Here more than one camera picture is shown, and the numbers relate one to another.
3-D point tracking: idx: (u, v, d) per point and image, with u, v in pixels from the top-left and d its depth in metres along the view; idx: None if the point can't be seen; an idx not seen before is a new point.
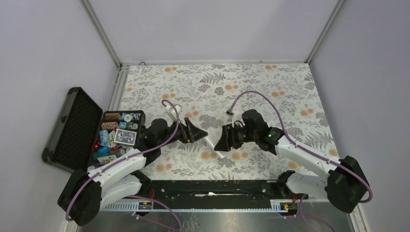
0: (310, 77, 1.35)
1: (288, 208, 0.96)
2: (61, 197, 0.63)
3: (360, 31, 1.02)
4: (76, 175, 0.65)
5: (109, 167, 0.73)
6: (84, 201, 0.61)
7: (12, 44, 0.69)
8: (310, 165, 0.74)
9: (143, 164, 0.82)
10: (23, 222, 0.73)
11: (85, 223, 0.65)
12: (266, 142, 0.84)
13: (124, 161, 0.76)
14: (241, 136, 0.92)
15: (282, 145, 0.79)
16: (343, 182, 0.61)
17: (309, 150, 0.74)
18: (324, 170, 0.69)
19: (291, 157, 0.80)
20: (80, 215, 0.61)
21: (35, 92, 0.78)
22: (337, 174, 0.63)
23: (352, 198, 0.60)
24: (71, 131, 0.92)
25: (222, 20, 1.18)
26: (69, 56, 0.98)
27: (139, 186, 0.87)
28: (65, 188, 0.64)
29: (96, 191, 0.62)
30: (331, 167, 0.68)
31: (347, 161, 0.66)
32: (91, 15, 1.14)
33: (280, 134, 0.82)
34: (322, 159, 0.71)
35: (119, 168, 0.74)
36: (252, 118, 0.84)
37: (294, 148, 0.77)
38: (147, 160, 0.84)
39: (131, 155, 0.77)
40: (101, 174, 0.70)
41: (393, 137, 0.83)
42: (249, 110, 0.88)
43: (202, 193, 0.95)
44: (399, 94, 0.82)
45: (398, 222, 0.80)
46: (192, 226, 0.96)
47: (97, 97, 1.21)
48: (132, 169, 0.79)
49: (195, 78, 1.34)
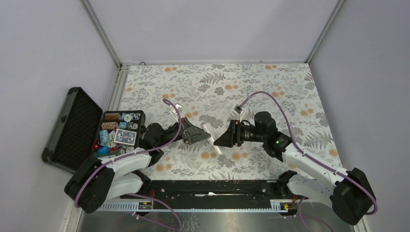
0: (310, 77, 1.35)
1: (289, 208, 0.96)
2: (70, 182, 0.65)
3: (360, 31, 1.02)
4: (89, 161, 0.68)
5: (121, 158, 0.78)
6: (95, 186, 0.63)
7: (11, 44, 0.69)
8: (316, 174, 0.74)
9: (147, 163, 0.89)
10: (23, 222, 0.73)
11: (92, 210, 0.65)
12: (273, 148, 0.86)
13: (132, 156, 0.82)
14: (248, 134, 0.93)
15: (289, 153, 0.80)
16: (349, 194, 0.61)
17: (315, 159, 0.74)
18: (329, 181, 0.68)
19: (298, 165, 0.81)
20: (89, 201, 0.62)
21: (35, 92, 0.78)
22: (344, 186, 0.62)
23: (358, 210, 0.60)
24: (71, 131, 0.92)
25: (222, 21, 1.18)
26: (69, 56, 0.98)
27: (139, 184, 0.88)
28: (76, 174, 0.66)
29: (109, 177, 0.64)
30: (338, 179, 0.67)
31: (354, 173, 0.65)
32: (91, 15, 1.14)
33: (288, 141, 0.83)
34: (329, 169, 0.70)
35: (129, 160, 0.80)
36: (265, 124, 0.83)
37: (301, 156, 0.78)
38: (151, 161, 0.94)
39: (139, 152, 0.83)
40: (113, 163, 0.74)
41: (393, 137, 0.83)
42: (263, 113, 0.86)
43: (202, 193, 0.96)
44: (399, 94, 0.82)
45: (398, 222, 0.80)
46: (192, 226, 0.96)
47: (97, 96, 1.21)
48: (137, 165, 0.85)
49: (195, 78, 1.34)
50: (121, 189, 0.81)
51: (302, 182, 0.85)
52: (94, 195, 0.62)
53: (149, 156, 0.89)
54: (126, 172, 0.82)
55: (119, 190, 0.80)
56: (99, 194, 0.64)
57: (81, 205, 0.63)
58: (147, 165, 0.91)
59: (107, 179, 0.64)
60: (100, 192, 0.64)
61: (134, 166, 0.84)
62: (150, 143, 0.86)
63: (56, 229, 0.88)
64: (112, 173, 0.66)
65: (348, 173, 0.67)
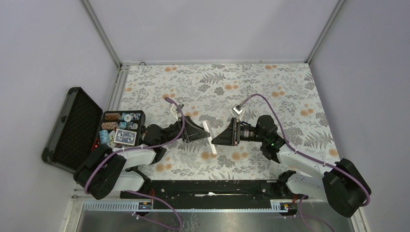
0: (310, 77, 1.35)
1: (288, 208, 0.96)
2: (82, 167, 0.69)
3: (360, 31, 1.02)
4: (101, 149, 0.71)
5: (132, 148, 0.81)
6: (107, 172, 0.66)
7: (11, 45, 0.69)
8: (308, 169, 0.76)
9: (151, 160, 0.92)
10: (23, 222, 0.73)
11: (101, 196, 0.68)
12: (270, 151, 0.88)
13: (139, 150, 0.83)
14: (248, 133, 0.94)
15: (282, 152, 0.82)
16: (338, 183, 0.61)
17: (304, 153, 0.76)
18: (319, 172, 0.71)
19: (292, 164, 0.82)
20: (99, 184, 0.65)
21: (35, 93, 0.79)
22: (332, 175, 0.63)
23: (351, 200, 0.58)
24: (71, 131, 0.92)
25: (222, 21, 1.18)
26: (69, 56, 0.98)
27: (140, 182, 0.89)
28: (87, 159, 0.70)
29: (120, 163, 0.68)
30: (327, 169, 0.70)
31: (343, 163, 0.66)
32: (91, 15, 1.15)
33: (282, 142, 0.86)
34: (318, 163, 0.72)
35: (135, 153, 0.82)
36: (267, 129, 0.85)
37: (294, 154, 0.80)
38: (153, 159, 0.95)
39: (146, 146, 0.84)
40: (124, 152, 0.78)
41: (393, 137, 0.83)
42: (267, 118, 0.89)
43: (202, 193, 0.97)
44: (399, 94, 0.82)
45: (398, 223, 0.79)
46: (192, 226, 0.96)
47: (97, 97, 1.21)
48: (142, 159, 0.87)
49: (195, 78, 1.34)
50: (126, 182, 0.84)
51: (300, 179, 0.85)
52: (106, 180, 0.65)
53: (154, 153, 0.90)
54: (133, 165, 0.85)
55: (124, 182, 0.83)
56: (110, 180, 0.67)
57: (91, 190, 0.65)
58: (151, 162, 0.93)
59: (118, 165, 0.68)
60: (110, 179, 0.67)
61: (139, 160, 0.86)
62: (150, 142, 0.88)
63: (55, 229, 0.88)
64: (124, 160, 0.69)
65: (336, 164, 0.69)
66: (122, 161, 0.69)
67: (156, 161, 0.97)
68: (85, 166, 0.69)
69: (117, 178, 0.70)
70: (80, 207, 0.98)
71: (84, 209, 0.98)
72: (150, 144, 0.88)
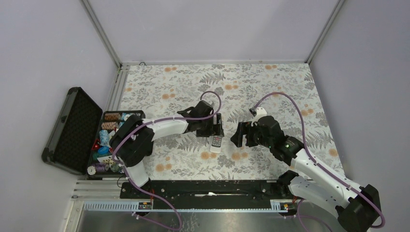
0: (310, 77, 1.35)
1: (288, 208, 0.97)
2: (115, 135, 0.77)
3: (359, 32, 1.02)
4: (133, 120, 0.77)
5: (161, 120, 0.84)
6: (135, 144, 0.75)
7: (11, 44, 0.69)
8: (327, 187, 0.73)
9: (183, 128, 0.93)
10: (22, 223, 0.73)
11: (132, 164, 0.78)
12: (281, 152, 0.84)
13: (171, 120, 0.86)
14: (256, 137, 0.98)
15: (300, 161, 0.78)
16: (361, 211, 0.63)
17: (329, 171, 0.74)
18: (343, 196, 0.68)
19: (305, 173, 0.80)
20: (129, 155, 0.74)
21: (35, 93, 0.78)
22: (356, 203, 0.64)
23: (364, 224, 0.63)
24: (71, 131, 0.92)
25: (222, 21, 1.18)
26: (69, 56, 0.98)
27: (145, 179, 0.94)
28: (120, 130, 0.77)
29: (149, 135, 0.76)
30: (352, 195, 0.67)
31: (368, 190, 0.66)
32: (91, 15, 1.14)
33: (299, 146, 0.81)
34: (342, 184, 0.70)
35: (167, 124, 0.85)
36: (268, 126, 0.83)
37: (313, 166, 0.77)
38: (187, 128, 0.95)
39: (177, 117, 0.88)
40: (153, 124, 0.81)
41: (393, 137, 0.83)
42: (268, 117, 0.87)
43: (202, 193, 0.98)
44: (399, 94, 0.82)
45: (398, 222, 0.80)
46: (192, 226, 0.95)
47: (97, 96, 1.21)
48: (172, 130, 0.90)
49: (195, 78, 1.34)
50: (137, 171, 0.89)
51: (305, 186, 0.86)
52: (135, 151, 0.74)
53: (186, 123, 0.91)
54: (163, 134, 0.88)
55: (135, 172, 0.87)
56: (139, 151, 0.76)
57: (124, 158, 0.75)
58: (184, 131, 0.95)
59: (147, 137, 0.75)
60: (139, 150, 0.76)
61: (172, 130, 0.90)
62: (198, 115, 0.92)
63: (56, 229, 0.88)
64: (152, 133, 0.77)
65: (361, 190, 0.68)
66: (152, 132, 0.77)
67: (188, 130, 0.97)
68: (118, 136, 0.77)
69: (146, 148, 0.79)
70: (80, 207, 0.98)
71: (84, 209, 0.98)
72: (197, 116, 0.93)
